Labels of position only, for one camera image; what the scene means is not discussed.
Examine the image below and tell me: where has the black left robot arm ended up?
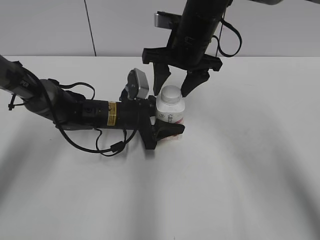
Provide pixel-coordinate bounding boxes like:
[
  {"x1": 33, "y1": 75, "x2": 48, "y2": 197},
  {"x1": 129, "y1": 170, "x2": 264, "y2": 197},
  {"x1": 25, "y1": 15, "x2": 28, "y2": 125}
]
[{"x1": 0, "y1": 56, "x2": 185, "y2": 157}]

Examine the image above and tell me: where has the white screw cap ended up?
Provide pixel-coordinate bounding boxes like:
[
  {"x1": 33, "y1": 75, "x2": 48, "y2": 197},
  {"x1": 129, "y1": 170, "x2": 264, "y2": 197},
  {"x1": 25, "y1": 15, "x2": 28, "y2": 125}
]
[{"x1": 160, "y1": 85, "x2": 182, "y2": 105}]

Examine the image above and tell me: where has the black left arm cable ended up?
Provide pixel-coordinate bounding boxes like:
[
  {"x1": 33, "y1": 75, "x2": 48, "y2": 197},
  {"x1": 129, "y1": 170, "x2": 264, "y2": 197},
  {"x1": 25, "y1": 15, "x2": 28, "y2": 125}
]
[{"x1": 7, "y1": 67, "x2": 140, "y2": 157}]

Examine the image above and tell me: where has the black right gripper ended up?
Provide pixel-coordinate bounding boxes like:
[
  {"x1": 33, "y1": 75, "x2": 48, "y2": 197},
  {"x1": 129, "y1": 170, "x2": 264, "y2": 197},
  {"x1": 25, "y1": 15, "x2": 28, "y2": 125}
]
[{"x1": 142, "y1": 27, "x2": 223, "y2": 98}]

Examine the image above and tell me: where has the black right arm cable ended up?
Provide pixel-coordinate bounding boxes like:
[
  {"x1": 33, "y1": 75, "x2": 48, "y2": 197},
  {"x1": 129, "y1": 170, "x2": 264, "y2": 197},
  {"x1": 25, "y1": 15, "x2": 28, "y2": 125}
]
[{"x1": 211, "y1": 0, "x2": 243, "y2": 58}]

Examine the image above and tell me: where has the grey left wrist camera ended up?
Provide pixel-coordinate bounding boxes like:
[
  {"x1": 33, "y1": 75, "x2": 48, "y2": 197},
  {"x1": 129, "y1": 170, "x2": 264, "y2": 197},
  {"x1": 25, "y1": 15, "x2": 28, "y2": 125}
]
[{"x1": 125, "y1": 68, "x2": 149, "y2": 100}]

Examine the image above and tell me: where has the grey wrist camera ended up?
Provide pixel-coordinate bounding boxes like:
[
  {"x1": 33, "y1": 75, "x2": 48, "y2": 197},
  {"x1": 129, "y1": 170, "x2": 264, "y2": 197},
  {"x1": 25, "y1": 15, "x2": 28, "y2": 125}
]
[
  {"x1": 154, "y1": 11, "x2": 182, "y2": 30},
  {"x1": 125, "y1": 68, "x2": 149, "y2": 100}
]

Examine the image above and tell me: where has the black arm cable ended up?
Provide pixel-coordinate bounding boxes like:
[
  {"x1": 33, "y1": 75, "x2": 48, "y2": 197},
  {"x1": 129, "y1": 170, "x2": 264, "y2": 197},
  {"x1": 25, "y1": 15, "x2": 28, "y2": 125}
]
[
  {"x1": 7, "y1": 67, "x2": 140, "y2": 157},
  {"x1": 211, "y1": 0, "x2": 243, "y2": 58}
]

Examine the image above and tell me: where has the white yogurt drink bottle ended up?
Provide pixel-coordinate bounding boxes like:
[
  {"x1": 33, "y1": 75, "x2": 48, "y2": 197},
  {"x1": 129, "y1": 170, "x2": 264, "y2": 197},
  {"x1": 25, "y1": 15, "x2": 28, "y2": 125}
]
[{"x1": 155, "y1": 96, "x2": 185, "y2": 125}]

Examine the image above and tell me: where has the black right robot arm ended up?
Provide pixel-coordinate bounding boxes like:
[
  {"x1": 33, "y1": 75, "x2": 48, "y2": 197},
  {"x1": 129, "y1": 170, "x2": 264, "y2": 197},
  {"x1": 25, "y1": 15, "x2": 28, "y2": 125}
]
[{"x1": 142, "y1": 0, "x2": 230, "y2": 97}]

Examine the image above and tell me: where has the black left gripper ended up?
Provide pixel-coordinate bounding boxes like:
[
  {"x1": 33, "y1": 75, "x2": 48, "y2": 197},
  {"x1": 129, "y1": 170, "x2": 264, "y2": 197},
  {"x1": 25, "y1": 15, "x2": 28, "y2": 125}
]
[{"x1": 81, "y1": 95, "x2": 185, "y2": 150}]

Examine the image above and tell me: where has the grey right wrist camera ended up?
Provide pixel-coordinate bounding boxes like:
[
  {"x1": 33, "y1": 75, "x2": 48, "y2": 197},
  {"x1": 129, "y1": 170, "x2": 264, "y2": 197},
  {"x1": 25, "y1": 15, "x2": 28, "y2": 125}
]
[{"x1": 154, "y1": 11, "x2": 182, "y2": 30}]

